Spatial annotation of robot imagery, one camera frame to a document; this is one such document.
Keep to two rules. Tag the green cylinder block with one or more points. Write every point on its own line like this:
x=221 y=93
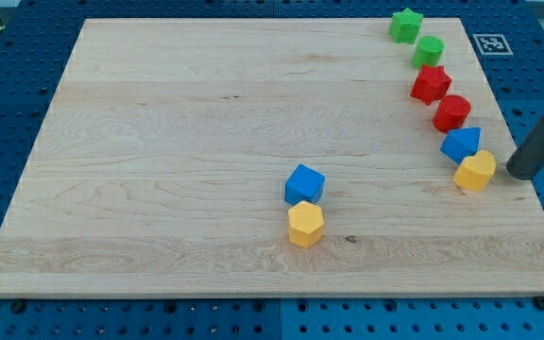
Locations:
x=429 y=50

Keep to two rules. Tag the green star block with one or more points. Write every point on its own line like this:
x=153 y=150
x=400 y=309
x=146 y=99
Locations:
x=405 y=25

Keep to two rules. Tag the red cylinder block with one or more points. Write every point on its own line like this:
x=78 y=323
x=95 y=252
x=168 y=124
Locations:
x=452 y=112

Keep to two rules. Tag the blue pentagon block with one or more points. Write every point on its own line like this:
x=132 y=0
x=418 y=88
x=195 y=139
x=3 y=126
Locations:
x=461 y=143

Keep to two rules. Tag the blue cube block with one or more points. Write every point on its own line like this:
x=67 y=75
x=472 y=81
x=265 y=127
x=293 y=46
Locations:
x=304 y=184

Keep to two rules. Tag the yellow hexagon block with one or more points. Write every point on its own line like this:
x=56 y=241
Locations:
x=305 y=223

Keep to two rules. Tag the yellow heart block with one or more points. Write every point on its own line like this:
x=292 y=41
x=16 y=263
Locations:
x=475 y=172

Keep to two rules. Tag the red star block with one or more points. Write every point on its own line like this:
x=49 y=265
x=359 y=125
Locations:
x=431 y=84

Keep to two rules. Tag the wooden board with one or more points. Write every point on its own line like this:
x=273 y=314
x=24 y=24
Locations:
x=160 y=166

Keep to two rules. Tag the white fiducial marker tag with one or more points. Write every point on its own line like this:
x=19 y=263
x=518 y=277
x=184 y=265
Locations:
x=491 y=44

